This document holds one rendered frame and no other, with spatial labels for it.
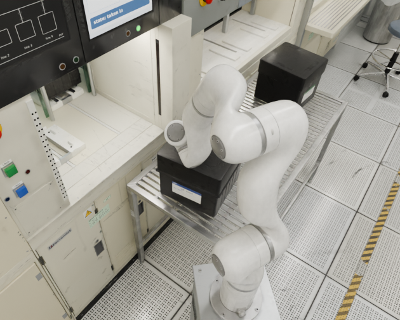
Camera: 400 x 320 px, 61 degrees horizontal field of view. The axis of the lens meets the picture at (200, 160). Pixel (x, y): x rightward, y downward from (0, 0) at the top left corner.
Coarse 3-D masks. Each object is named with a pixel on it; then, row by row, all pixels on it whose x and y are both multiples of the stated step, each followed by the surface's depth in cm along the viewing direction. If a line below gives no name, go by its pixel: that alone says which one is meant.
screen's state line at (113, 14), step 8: (136, 0) 111; (144, 0) 114; (120, 8) 107; (128, 8) 110; (136, 8) 113; (96, 16) 101; (104, 16) 104; (112, 16) 106; (120, 16) 109; (96, 24) 102
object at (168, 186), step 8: (160, 176) 145; (232, 176) 148; (160, 184) 149; (168, 184) 146; (176, 184) 143; (184, 184) 141; (232, 184) 156; (168, 192) 150; (176, 192) 147; (184, 192) 144; (192, 192) 141; (200, 192) 139; (224, 192) 146; (184, 200) 148; (192, 200) 145; (200, 200) 142; (208, 200) 140; (216, 200) 138; (224, 200) 153; (200, 208) 147; (208, 208) 144; (216, 208) 143
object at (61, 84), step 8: (72, 72) 170; (56, 80) 164; (64, 80) 168; (72, 80) 172; (80, 80) 176; (48, 88) 162; (56, 88) 166; (64, 88) 170; (48, 96) 164; (56, 96) 168
